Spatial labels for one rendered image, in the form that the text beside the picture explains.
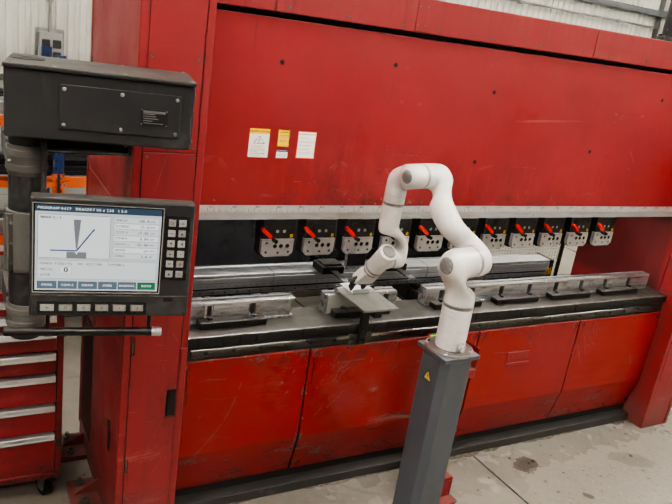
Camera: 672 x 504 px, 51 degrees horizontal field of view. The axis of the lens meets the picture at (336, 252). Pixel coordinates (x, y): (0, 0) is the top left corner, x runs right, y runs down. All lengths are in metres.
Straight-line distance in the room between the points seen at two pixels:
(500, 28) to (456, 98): 0.36
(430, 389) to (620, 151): 1.88
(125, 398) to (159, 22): 1.38
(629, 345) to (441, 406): 2.02
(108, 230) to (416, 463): 1.61
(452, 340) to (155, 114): 1.43
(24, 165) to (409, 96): 1.66
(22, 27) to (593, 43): 4.82
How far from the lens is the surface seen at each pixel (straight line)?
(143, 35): 2.46
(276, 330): 3.07
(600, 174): 4.08
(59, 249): 2.15
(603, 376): 4.62
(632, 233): 4.86
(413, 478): 3.08
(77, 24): 6.99
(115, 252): 2.15
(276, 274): 3.40
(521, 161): 3.65
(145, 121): 2.07
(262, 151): 2.88
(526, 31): 3.48
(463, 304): 2.75
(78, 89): 2.06
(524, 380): 4.13
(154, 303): 2.21
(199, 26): 2.51
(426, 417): 2.93
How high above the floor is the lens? 2.18
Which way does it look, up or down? 18 degrees down
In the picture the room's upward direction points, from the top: 9 degrees clockwise
